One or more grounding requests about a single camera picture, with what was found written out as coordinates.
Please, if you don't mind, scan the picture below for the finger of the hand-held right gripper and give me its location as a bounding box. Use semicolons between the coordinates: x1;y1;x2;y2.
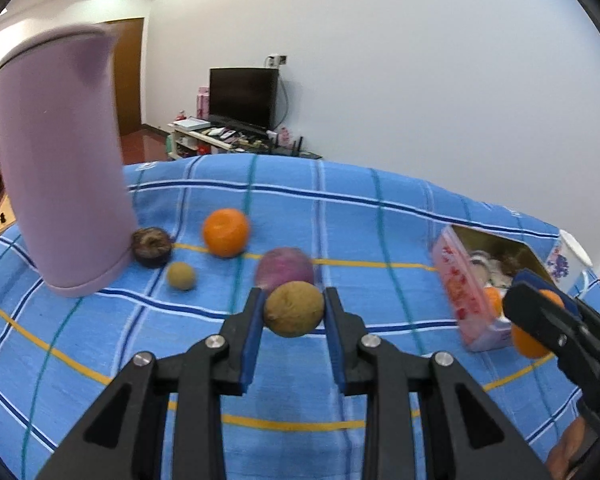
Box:
502;282;600;411
512;269;600;358

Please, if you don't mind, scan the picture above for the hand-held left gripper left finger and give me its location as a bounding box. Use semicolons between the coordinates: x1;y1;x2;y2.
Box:
35;286;267;480

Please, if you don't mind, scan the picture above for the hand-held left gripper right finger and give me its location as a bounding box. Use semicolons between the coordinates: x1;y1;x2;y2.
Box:
324;286;553;480

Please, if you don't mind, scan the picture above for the orange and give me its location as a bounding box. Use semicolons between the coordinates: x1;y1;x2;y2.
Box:
482;287;505;318
202;208;251;259
511;290;566;359

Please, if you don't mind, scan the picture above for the tan longan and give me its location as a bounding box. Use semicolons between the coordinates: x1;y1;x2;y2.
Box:
263;281;326;338
166;262;197;291

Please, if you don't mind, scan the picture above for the pink metal tin box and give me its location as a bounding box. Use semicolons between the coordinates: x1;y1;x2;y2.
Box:
432;225;556;352

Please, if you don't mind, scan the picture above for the purple fig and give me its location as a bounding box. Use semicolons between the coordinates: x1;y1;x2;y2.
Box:
255;246;315;293

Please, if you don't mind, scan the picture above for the dark mangosteen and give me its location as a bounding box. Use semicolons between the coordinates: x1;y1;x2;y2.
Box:
131;227;173;267

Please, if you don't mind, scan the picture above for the person's right hand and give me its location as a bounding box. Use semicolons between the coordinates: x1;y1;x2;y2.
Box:
547;415;598;480

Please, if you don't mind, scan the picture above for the white mug with purple print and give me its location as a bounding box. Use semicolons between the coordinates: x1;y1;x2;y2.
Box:
545;230;600;306

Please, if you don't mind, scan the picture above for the white mug lid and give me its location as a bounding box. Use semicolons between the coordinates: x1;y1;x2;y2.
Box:
559;230;593;268

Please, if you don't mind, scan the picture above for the blue checked blanket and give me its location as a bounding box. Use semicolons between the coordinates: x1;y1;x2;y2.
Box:
0;154;600;480

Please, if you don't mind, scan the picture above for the white television stand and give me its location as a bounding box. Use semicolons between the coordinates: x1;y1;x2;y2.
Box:
167;120;323;162

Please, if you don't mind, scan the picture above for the flat white box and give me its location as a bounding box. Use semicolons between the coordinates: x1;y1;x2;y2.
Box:
172;116;212;131

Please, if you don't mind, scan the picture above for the black flat television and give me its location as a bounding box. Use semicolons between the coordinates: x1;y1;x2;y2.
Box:
209;67;280;132

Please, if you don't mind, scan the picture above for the lilac tall thermos jug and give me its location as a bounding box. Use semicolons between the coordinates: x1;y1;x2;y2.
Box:
0;24;137;298

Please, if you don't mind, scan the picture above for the brown wooden door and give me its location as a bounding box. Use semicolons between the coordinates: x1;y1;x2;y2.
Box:
102;17;145;137

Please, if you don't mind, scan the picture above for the black power cable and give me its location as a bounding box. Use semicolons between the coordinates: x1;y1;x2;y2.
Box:
277;77;290;131

